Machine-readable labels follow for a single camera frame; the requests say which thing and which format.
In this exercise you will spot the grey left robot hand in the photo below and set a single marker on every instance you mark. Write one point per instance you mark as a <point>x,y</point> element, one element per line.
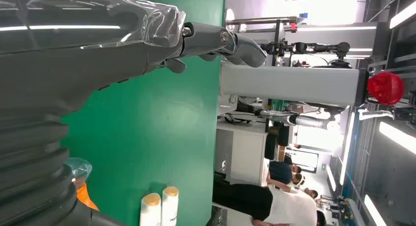
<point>74,55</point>

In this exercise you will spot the orange bottle with clear cap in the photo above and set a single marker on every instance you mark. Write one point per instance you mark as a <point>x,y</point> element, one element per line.
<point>85,197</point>

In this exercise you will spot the white bottle with gold cap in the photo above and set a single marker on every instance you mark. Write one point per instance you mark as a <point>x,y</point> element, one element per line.
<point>169,208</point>
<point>150,213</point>

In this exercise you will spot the white cabinet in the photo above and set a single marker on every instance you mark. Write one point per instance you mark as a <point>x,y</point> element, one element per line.
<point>247,156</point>

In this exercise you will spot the background person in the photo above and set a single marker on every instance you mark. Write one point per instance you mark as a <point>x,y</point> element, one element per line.
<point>279,172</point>

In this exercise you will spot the standing person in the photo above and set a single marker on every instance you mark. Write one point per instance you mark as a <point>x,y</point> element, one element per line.
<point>292,208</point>

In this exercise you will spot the red ball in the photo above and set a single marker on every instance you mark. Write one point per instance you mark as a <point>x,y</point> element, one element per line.
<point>386,88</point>

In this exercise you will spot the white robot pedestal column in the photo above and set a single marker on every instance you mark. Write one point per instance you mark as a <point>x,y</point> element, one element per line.
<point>292,85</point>

